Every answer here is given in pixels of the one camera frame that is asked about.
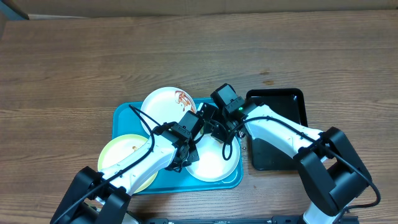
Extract white plate with sauce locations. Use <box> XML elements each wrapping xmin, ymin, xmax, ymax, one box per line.
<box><xmin>186</xmin><ymin>134</ymin><xmax>241</xmax><ymax>182</ymax></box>

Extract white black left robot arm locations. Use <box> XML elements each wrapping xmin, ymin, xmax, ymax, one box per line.
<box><xmin>51</xmin><ymin>122</ymin><xmax>203</xmax><ymax>223</ymax></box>

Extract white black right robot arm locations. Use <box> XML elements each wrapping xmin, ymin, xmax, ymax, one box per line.
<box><xmin>198</xmin><ymin>102</ymin><xmax>374</xmax><ymax>223</ymax></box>

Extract black water tray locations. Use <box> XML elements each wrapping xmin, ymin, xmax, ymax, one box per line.
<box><xmin>246</xmin><ymin>88</ymin><xmax>308</xmax><ymax>171</ymax></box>

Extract teal plastic tray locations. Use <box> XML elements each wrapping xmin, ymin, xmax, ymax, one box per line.
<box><xmin>112</xmin><ymin>101</ymin><xmax>244</xmax><ymax>195</ymax></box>

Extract yellow green plate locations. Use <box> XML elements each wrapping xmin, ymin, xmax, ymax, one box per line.
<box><xmin>98</xmin><ymin>134</ymin><xmax>159</xmax><ymax>195</ymax></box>

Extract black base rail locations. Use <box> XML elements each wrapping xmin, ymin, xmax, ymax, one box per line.
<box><xmin>136</xmin><ymin>215</ymin><xmax>360</xmax><ymax>224</ymax></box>

